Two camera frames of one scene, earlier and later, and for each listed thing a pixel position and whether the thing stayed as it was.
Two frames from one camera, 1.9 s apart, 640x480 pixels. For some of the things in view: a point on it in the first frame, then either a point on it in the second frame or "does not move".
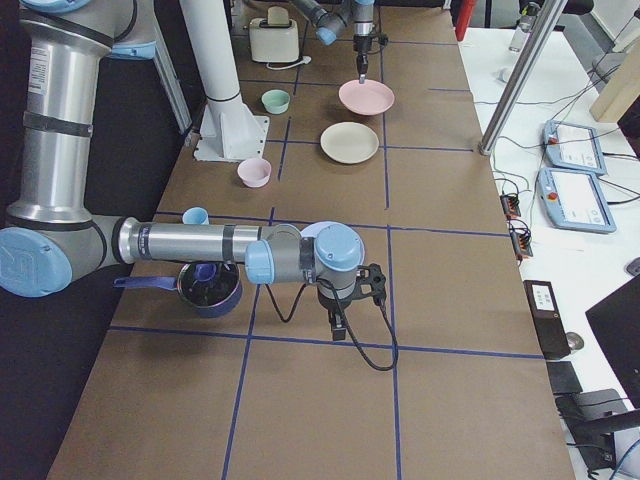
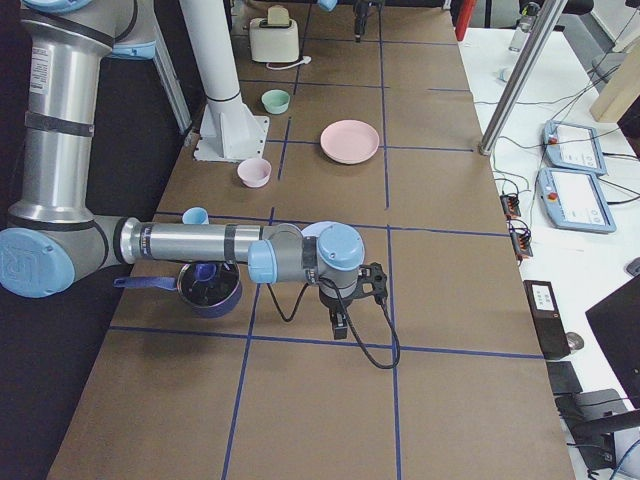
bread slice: [277, 15] does not move
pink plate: [366, 99] to [349, 141]
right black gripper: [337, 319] does not move
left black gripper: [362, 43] to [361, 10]
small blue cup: [195, 216] does not move
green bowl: [275, 101] does not move
